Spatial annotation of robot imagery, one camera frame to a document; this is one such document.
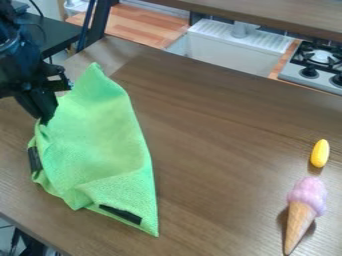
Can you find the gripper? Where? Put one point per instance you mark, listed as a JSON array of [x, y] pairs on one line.
[[18, 87]]

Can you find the green cloth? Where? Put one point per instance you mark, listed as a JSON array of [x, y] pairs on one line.
[[98, 150]]

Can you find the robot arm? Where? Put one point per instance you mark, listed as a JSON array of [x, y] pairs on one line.
[[18, 50]]

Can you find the black desk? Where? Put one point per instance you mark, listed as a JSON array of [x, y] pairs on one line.
[[49, 31]]

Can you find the white toy sink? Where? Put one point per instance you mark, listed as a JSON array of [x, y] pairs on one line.
[[231, 50]]

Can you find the wooden table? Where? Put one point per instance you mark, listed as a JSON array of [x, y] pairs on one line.
[[267, 13]]

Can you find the toy stove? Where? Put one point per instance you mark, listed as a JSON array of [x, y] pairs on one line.
[[316, 66]]

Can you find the yellow toy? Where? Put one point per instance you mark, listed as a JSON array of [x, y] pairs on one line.
[[320, 154]]

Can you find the pink toy ice cream cone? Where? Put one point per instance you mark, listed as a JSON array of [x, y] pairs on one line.
[[303, 206]]

